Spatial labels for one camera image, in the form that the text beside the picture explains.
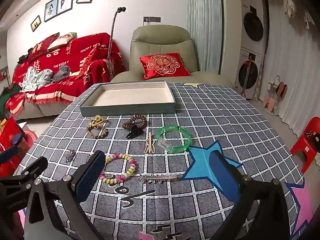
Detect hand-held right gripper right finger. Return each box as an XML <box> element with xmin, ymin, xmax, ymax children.
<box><xmin>209</xmin><ymin>150</ymin><xmax>298</xmax><ymax>240</ymax></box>

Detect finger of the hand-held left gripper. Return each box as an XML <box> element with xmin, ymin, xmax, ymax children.
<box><xmin>0</xmin><ymin>133</ymin><xmax>26</xmax><ymax>167</ymax></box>
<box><xmin>0</xmin><ymin>156</ymin><xmax>48</xmax><ymax>198</ymax></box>

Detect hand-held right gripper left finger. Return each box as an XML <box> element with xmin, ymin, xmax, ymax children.
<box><xmin>24</xmin><ymin>151</ymin><xmax>107</xmax><ymax>240</ymax></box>

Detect silver brooch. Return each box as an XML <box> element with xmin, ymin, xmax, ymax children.
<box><xmin>64</xmin><ymin>149</ymin><xmax>76</xmax><ymax>162</ymax></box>

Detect green translucent bangle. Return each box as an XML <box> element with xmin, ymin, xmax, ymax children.
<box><xmin>157</xmin><ymin>125</ymin><xmax>192</xmax><ymax>153</ymax></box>

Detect gold hair clip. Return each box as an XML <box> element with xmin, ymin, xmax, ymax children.
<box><xmin>89</xmin><ymin>115</ymin><xmax>108</xmax><ymax>128</ymax></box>

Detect clear claw hair clip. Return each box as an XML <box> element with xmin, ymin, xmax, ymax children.
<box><xmin>156</xmin><ymin>139</ymin><xmax>176</xmax><ymax>153</ymax></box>

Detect silver hair clip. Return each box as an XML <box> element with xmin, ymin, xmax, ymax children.
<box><xmin>138</xmin><ymin>174</ymin><xmax>179</xmax><ymax>183</ymax></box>

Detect grey-green jewelry tray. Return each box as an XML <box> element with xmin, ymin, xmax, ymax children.
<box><xmin>79</xmin><ymin>80</ymin><xmax>176</xmax><ymax>117</ymax></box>

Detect red gift bag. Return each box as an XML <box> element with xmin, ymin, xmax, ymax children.
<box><xmin>0</xmin><ymin>116</ymin><xmax>30</xmax><ymax>178</ymax></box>

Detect red round mat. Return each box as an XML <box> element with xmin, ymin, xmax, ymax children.
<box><xmin>22</xmin><ymin>129</ymin><xmax>38</xmax><ymax>150</ymax></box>

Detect red covered sofa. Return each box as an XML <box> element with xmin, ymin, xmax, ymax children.
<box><xmin>5</xmin><ymin>32</ymin><xmax>127</xmax><ymax>120</ymax></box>

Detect grey checkered tablecloth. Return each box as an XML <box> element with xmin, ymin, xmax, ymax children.
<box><xmin>12</xmin><ymin>81</ymin><xmax>314</xmax><ymax>240</ymax></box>

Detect black claw hair clip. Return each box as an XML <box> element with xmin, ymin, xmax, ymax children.
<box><xmin>126</xmin><ymin>127</ymin><xmax>145</xmax><ymax>140</ymax></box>

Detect green garment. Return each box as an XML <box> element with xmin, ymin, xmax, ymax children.
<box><xmin>0</xmin><ymin>84</ymin><xmax>23</xmax><ymax>111</ymax></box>

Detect beige hair clip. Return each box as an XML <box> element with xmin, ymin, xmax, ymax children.
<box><xmin>144</xmin><ymin>132</ymin><xmax>156</xmax><ymax>154</ymax></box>

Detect light blue clothes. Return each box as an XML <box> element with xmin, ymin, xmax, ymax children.
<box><xmin>20</xmin><ymin>66</ymin><xmax>54</xmax><ymax>93</ymax></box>

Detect red plastic stool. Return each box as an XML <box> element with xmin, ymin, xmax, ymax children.
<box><xmin>290</xmin><ymin>117</ymin><xmax>320</xmax><ymax>174</ymax></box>

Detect pink slippers rack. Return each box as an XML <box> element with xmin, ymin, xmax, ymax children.
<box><xmin>262</xmin><ymin>75</ymin><xmax>288</xmax><ymax>117</ymax></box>

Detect grey cloth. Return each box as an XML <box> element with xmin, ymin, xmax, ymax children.
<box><xmin>52</xmin><ymin>64</ymin><xmax>72</xmax><ymax>82</ymax></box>

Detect white washing machine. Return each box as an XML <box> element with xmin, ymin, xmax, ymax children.
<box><xmin>237</xmin><ymin>46</ymin><xmax>263</xmax><ymax>100</ymax></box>

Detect red mop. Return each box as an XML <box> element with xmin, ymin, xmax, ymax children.
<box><xmin>241</xmin><ymin>56</ymin><xmax>253</xmax><ymax>97</ymax></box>

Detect red printed pillow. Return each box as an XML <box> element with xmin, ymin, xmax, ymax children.
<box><xmin>27</xmin><ymin>32</ymin><xmax>60</xmax><ymax>61</ymax></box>

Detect red fringed pillow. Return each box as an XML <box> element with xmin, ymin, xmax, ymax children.
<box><xmin>75</xmin><ymin>44</ymin><xmax>105</xmax><ymax>79</ymax></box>

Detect red printed blanket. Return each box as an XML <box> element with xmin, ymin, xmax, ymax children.
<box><xmin>11</xmin><ymin>32</ymin><xmax>127</xmax><ymax>105</ymax></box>

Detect red embroidered cushion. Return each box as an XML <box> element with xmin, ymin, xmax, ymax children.
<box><xmin>139</xmin><ymin>52</ymin><xmax>192</xmax><ymax>80</ymax></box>

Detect white curtain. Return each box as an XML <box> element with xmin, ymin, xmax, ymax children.
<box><xmin>260</xmin><ymin>0</ymin><xmax>320</xmax><ymax>138</ymax></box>

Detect green patterned pillow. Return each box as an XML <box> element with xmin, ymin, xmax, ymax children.
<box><xmin>47</xmin><ymin>32</ymin><xmax>77</xmax><ymax>51</ymax></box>

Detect gooseneck phone stand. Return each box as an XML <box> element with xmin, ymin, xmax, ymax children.
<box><xmin>106</xmin><ymin>6</ymin><xmax>126</xmax><ymax>83</ymax></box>

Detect beige armchair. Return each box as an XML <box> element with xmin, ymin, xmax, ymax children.
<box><xmin>110</xmin><ymin>25</ymin><xmax>235</xmax><ymax>88</ymax></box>

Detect white dryer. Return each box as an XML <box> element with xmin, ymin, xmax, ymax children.
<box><xmin>241</xmin><ymin>2</ymin><xmax>265</xmax><ymax>53</ymax></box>

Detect blue-toned framed photo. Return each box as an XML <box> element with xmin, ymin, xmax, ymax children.
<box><xmin>44</xmin><ymin>0</ymin><xmax>59</xmax><ymax>22</ymax></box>

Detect teal curtain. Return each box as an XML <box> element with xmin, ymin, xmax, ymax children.
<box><xmin>186</xmin><ymin>0</ymin><xmax>223</xmax><ymax>72</ymax></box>

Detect dark-toned framed photo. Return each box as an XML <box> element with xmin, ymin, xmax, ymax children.
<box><xmin>58</xmin><ymin>0</ymin><xmax>75</xmax><ymax>18</ymax></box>

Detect pastel beaded bracelet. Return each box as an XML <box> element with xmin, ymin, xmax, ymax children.
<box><xmin>99</xmin><ymin>153</ymin><xmax>137</xmax><ymax>186</ymax></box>

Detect brown spiral hair tie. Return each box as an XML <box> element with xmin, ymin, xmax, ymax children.
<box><xmin>122</xmin><ymin>114</ymin><xmax>147</xmax><ymax>130</ymax></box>

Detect small black picture frame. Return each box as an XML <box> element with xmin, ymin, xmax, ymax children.
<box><xmin>31</xmin><ymin>15</ymin><xmax>41</xmax><ymax>32</ymax></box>

